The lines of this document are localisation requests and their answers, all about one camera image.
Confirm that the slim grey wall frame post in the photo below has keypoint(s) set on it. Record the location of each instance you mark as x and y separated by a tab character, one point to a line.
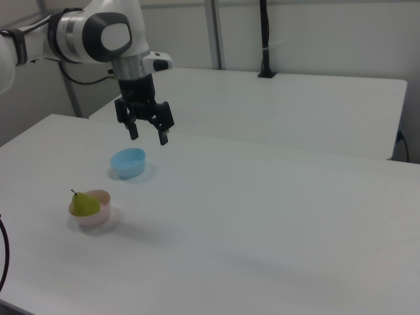
73	98

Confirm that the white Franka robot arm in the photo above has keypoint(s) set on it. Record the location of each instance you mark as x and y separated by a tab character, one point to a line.
75	33

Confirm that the wide grey wall frame post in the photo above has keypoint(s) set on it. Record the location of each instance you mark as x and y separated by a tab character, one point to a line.
215	33

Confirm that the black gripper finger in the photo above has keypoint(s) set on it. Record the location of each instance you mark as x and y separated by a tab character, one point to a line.
133	129
164	121

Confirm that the blue plastic bowl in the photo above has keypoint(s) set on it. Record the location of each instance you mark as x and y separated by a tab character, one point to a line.
129	165

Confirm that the green pear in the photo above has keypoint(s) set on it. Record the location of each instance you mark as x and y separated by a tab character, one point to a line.
84	206

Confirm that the pink plastic bowl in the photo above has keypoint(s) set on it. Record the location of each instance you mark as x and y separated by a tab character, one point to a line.
103	211

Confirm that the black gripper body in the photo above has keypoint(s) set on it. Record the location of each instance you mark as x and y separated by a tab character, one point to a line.
136	88

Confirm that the black pole with clamp base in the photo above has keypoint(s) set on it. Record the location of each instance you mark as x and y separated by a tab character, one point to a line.
265	39

